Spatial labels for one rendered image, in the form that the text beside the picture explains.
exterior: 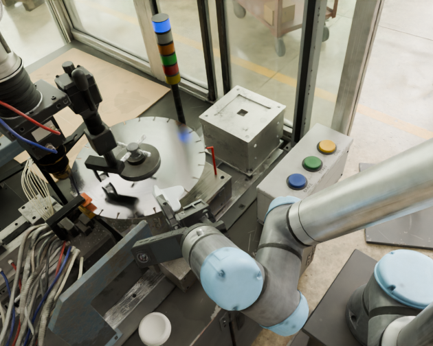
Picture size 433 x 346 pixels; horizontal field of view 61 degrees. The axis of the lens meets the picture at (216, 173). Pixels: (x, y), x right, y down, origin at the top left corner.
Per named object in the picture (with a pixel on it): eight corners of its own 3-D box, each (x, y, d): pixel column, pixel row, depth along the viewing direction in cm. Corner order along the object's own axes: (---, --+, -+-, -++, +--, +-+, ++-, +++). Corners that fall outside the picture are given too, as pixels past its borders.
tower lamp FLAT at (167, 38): (164, 33, 100) (162, 23, 97) (176, 38, 98) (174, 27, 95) (152, 41, 98) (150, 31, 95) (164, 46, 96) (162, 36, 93)
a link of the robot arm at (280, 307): (318, 272, 61) (275, 237, 57) (308, 341, 54) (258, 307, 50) (282, 277, 66) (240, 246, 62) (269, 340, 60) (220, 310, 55)
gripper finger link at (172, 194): (174, 177, 79) (194, 208, 74) (149, 189, 78) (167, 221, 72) (172, 168, 77) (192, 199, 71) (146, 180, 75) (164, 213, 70)
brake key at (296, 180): (293, 175, 91) (294, 170, 89) (308, 182, 89) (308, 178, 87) (284, 185, 89) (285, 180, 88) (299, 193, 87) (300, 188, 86)
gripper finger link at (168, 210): (166, 202, 75) (185, 234, 70) (158, 206, 75) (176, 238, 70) (162, 189, 72) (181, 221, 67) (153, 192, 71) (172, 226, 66)
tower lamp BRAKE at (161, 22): (162, 22, 97) (160, 11, 95) (174, 27, 95) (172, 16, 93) (150, 30, 95) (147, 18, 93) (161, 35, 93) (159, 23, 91)
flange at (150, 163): (121, 145, 94) (118, 138, 92) (163, 145, 93) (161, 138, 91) (110, 179, 87) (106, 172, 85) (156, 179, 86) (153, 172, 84)
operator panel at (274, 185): (311, 158, 112) (317, 121, 101) (343, 175, 107) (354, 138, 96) (256, 220, 100) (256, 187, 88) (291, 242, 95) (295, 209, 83)
